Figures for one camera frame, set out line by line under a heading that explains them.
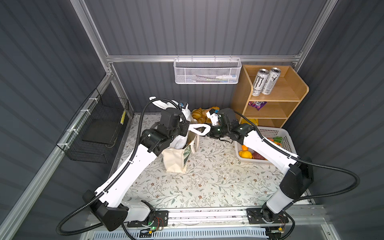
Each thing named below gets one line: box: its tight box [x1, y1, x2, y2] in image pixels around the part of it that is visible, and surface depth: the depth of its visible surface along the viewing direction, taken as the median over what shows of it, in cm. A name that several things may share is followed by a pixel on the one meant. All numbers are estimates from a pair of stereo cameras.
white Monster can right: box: [261, 67, 281, 95], surface depth 81 cm
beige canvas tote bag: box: [161, 134, 200, 174], surface depth 80 cm
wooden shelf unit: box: [232, 65, 310, 129], surface depth 90 cm
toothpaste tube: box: [216, 74, 237, 79], surface depth 92 cm
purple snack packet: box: [248, 101, 268, 111], surface depth 103 cm
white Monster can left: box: [252, 68, 270, 97], surface depth 80 cm
